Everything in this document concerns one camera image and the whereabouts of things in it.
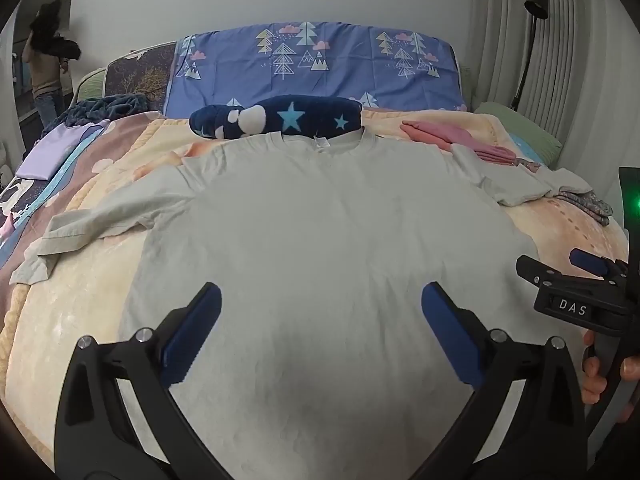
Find grey t-shirt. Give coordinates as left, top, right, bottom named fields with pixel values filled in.
left=9, top=130, right=553, bottom=480

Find peach printed blanket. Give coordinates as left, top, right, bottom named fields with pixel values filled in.
left=0, top=110, right=631, bottom=480

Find turquoise bed sheet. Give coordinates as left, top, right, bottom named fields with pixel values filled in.
left=507, top=131, right=543, bottom=163

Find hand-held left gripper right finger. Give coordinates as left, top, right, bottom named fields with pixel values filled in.
left=421, top=281, right=588, bottom=480

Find light purple cloth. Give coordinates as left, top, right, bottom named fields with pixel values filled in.
left=15, top=120, right=111, bottom=181

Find dark tree-print pillow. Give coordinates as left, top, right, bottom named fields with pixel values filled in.
left=105, top=42, right=178, bottom=113

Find navy star-print plush cloth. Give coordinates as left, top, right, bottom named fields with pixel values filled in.
left=189, top=94, right=364, bottom=140

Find floral patterned cloth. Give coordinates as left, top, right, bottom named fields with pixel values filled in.
left=515, top=157, right=615, bottom=226

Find green pillow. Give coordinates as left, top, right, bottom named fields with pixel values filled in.
left=75, top=67, right=108, bottom=103
left=457, top=66, right=476, bottom=108
left=472, top=101, right=563, bottom=166

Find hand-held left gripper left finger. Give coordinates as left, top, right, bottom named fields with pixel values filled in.
left=52, top=281, right=236, bottom=480

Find white curtain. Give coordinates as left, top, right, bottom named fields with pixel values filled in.
left=470, top=0, right=640, bottom=171

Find dark teal blanket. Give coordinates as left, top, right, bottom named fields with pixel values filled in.
left=52, top=94, right=151, bottom=128

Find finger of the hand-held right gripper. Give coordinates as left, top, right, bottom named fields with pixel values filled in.
left=516, top=255, right=560, bottom=288
left=570, top=249, right=628, bottom=281

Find person's right hand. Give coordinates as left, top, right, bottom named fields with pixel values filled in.
left=581, top=332, right=640, bottom=423

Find black floor lamp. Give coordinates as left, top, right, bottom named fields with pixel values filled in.
left=510, top=0, right=551, bottom=111

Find folded pink clothes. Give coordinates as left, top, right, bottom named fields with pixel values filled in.
left=400, top=120, right=518, bottom=166

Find blue tree-print quilt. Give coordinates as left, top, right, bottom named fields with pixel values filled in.
left=164, top=21, right=468, bottom=118

